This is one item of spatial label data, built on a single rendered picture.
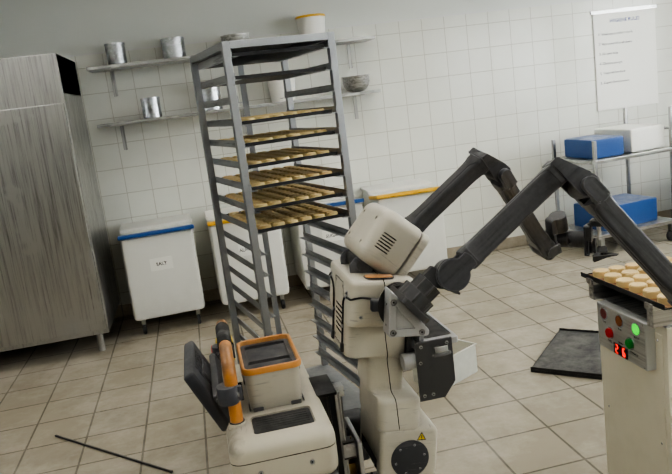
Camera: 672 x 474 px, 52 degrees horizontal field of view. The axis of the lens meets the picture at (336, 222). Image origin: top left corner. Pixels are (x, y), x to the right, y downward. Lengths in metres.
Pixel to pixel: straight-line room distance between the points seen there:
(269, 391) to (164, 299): 3.53
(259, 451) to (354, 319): 0.38
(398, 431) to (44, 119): 3.58
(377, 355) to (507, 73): 4.79
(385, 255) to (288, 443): 0.51
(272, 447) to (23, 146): 3.61
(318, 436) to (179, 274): 3.66
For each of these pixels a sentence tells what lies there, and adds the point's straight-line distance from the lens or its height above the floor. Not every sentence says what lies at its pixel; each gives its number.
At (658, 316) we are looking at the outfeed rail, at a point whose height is 0.87.
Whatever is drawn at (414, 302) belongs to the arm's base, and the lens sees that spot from 1.64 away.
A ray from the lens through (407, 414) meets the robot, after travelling 1.90.
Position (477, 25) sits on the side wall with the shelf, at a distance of 6.31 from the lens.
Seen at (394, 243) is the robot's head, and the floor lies 1.18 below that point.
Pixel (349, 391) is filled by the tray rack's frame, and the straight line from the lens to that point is 3.47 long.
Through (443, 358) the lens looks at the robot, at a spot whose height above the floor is 0.86.
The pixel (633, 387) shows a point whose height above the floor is 0.60.
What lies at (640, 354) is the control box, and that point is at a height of 0.74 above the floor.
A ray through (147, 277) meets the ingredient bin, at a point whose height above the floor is 0.44.
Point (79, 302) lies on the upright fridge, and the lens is 5.06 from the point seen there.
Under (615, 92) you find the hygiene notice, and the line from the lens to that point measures 6.90.
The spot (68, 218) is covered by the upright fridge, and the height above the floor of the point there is 0.98.
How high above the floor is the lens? 1.56
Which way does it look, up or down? 10 degrees down
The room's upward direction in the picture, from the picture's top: 7 degrees counter-clockwise
